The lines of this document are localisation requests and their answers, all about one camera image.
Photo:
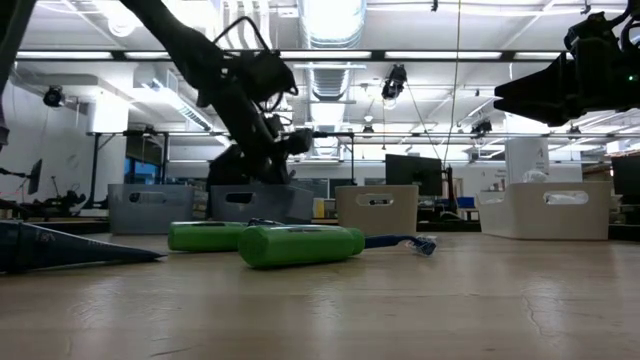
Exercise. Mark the wide white plastic bin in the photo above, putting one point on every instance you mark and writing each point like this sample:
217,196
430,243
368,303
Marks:
515,215

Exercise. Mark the yellow container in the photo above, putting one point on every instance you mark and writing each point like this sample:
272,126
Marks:
318,207

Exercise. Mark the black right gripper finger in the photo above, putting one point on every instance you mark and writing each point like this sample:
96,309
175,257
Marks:
545,82
545,110

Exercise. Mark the dark blue toiletry tube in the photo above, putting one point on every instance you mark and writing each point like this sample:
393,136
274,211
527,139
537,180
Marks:
60,247
265,222

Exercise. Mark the clear bag of white items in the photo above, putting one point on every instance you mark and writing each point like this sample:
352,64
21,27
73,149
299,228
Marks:
534,176

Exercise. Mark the blue disposable razor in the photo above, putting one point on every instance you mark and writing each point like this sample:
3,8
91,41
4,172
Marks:
390,241

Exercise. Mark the black bench robot arm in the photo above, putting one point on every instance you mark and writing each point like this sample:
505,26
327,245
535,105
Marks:
55,205

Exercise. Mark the green travel bottle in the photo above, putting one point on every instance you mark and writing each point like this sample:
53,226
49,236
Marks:
205,236
300,246

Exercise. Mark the black monitor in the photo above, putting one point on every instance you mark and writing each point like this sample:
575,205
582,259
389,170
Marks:
35,177
414,175
627,175

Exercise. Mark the hanging black camera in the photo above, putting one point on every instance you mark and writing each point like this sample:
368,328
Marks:
481,127
395,82
52,96

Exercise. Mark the grey plastic bin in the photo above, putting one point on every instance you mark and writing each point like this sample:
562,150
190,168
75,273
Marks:
165,215
280,205

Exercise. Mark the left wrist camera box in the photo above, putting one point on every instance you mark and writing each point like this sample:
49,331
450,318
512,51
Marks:
300,141

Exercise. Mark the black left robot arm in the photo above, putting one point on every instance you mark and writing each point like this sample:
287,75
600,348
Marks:
200,55

